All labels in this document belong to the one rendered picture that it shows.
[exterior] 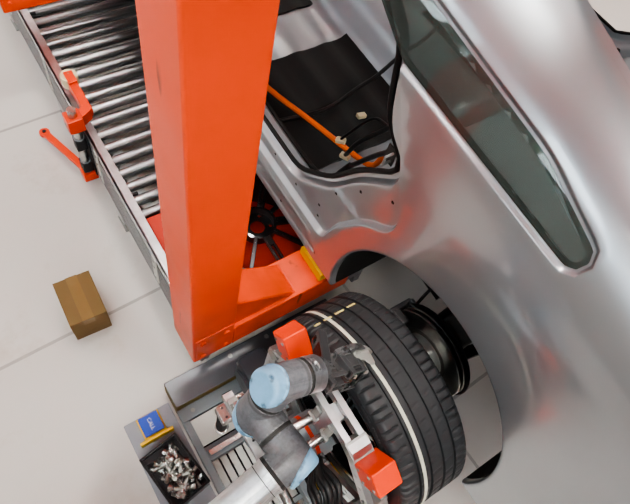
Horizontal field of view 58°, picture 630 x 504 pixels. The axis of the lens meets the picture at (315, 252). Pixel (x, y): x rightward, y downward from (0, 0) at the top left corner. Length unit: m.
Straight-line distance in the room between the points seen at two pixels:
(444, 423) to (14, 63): 3.05
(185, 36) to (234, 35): 0.08
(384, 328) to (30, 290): 1.83
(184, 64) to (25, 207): 2.35
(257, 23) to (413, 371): 1.00
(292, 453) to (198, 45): 0.88
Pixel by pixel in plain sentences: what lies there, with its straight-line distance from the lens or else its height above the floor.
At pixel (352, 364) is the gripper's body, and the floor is 1.27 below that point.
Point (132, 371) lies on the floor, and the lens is 2.71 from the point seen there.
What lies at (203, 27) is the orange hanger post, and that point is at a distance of 0.85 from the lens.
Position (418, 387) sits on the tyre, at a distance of 1.56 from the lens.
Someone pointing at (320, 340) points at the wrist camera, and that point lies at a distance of 1.45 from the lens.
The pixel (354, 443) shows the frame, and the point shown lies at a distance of 1.53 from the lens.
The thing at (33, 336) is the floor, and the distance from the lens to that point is 2.85.
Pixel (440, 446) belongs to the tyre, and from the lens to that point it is 1.64.
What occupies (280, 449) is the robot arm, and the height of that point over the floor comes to 1.26.
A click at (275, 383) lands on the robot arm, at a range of 1.25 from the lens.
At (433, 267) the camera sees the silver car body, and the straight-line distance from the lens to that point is 1.47.
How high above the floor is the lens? 2.59
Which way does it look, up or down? 60 degrees down
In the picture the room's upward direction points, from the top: 20 degrees clockwise
